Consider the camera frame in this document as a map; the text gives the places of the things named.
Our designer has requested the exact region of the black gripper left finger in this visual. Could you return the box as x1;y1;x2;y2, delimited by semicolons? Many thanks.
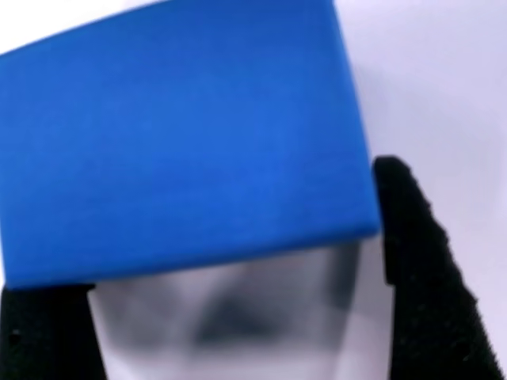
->
0;282;109;380

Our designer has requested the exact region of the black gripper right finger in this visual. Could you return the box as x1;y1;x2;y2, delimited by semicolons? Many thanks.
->
372;156;506;380

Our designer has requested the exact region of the blue rectangular block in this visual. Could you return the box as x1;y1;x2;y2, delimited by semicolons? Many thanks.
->
0;0;380;291

